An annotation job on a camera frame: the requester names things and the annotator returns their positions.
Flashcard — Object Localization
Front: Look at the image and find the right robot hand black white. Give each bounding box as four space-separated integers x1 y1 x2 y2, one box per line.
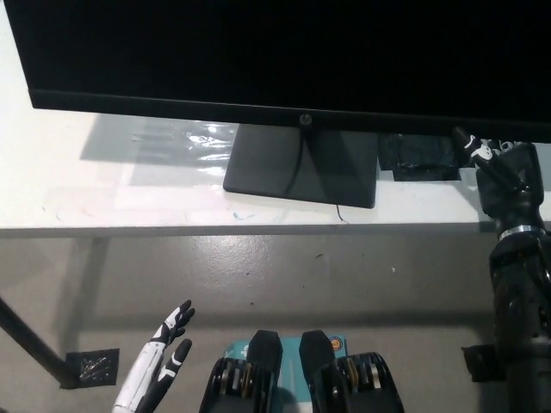
451 126 546 236

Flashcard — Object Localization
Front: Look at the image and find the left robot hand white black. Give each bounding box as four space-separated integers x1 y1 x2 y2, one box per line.
111 299 195 413

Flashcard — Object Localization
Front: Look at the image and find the black HP computer monitor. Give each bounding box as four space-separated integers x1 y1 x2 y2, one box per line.
4 0 551 210

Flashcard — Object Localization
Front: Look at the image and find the white desk leg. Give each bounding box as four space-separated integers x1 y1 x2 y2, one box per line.
64 238 108 356

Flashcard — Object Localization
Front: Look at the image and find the black floor tape patch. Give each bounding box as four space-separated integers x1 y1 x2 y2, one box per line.
461 343 508 383
59 347 121 388

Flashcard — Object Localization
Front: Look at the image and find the black metal bar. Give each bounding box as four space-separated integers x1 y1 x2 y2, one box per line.
0 296 81 387

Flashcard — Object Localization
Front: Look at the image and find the clear plastic tape sheet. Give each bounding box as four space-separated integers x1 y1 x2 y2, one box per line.
127 120 238 161

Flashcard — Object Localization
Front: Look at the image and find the thin black cable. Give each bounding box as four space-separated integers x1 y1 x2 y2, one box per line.
283 126 351 225

